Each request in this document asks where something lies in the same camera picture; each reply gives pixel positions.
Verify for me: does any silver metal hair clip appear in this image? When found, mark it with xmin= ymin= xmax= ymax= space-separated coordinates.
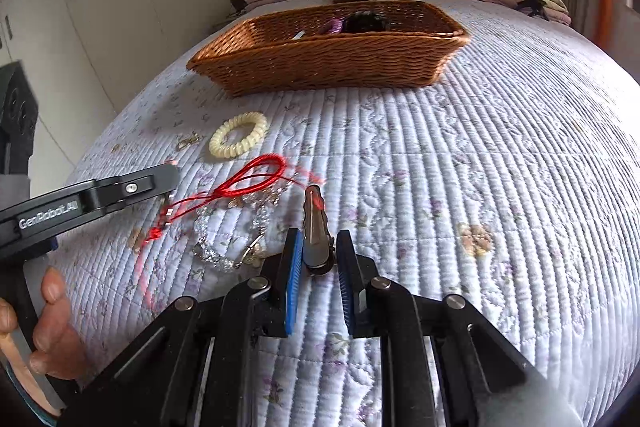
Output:
xmin=302 ymin=185 xmax=335 ymax=275

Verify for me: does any red string bracelet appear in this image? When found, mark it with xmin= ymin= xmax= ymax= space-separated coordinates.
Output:
xmin=139 ymin=152 xmax=312 ymax=308

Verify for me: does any person's left hand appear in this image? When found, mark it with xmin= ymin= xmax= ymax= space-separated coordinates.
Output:
xmin=1 ymin=267 xmax=90 ymax=390

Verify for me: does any gold keyring clasp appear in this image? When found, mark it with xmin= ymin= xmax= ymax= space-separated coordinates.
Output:
xmin=176 ymin=131 xmax=203 ymax=150

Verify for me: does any white quilted floral bedspread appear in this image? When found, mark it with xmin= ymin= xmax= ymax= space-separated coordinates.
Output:
xmin=51 ymin=0 xmax=639 ymax=426

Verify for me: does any brown wicker basket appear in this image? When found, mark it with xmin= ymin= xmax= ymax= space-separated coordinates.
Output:
xmin=186 ymin=0 xmax=471 ymax=96

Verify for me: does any black hair scrunchie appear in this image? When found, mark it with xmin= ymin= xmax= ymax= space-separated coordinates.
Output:
xmin=341 ymin=11 xmax=388 ymax=35

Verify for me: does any black bow on blanket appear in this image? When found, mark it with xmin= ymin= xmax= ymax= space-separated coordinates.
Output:
xmin=516 ymin=0 xmax=549 ymax=20

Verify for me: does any clear crystal bead bracelet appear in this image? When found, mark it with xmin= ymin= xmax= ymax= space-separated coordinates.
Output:
xmin=188 ymin=185 xmax=292 ymax=273

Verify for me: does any cream spiral hair tie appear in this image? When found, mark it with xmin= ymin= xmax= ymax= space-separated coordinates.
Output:
xmin=207 ymin=110 xmax=271 ymax=160

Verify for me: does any white wardrobe with handles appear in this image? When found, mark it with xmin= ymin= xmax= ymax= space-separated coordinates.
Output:
xmin=0 ymin=0 xmax=271 ymax=188

